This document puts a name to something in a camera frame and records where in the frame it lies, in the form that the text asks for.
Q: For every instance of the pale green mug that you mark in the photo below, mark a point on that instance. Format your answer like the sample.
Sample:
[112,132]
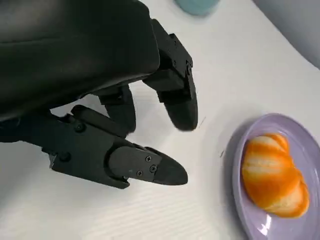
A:
[197,6]

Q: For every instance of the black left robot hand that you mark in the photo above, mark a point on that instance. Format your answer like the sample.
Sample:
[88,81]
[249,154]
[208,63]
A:
[75,62]

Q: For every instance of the lilac plate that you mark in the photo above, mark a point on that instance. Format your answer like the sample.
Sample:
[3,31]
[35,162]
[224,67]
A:
[310,140]

